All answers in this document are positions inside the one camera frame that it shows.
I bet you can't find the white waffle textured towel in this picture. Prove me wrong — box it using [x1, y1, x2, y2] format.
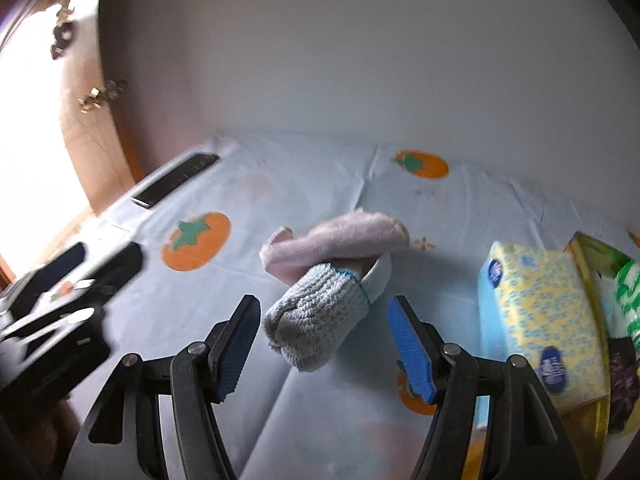
[360, 254, 392, 306]

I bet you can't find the green white striped fuzzy sock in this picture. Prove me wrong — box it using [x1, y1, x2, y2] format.
[601, 260, 639, 351]

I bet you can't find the pink soft cloth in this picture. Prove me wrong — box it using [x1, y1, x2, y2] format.
[258, 208, 409, 285]

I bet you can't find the black smartphone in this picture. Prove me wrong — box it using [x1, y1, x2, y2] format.
[131, 153, 219, 209]

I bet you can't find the white persimmon print tablecloth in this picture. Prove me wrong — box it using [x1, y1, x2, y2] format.
[1, 134, 639, 479]

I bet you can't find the grey knitted sock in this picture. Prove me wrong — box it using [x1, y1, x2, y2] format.
[262, 263, 372, 373]

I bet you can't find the yellow blue tissue pack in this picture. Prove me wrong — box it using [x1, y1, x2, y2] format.
[477, 242, 605, 414]

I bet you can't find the wooden door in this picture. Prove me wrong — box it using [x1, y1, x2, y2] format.
[52, 0, 144, 214]

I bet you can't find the brass door knob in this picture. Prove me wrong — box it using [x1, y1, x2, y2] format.
[78, 79, 129, 114]

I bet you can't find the dark purple scrunchie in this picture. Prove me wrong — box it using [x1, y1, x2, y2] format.
[608, 350, 639, 432]

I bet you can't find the dark door ornament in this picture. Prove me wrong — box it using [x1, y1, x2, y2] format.
[50, 6, 76, 60]

